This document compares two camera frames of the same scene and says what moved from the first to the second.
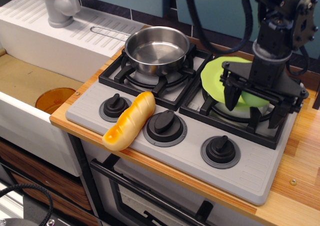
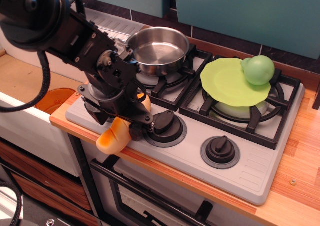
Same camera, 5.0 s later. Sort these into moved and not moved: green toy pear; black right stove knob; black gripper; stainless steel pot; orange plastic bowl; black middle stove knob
Moved: black gripper; green toy pear
Not moved: stainless steel pot; black middle stove knob; orange plastic bowl; black right stove knob
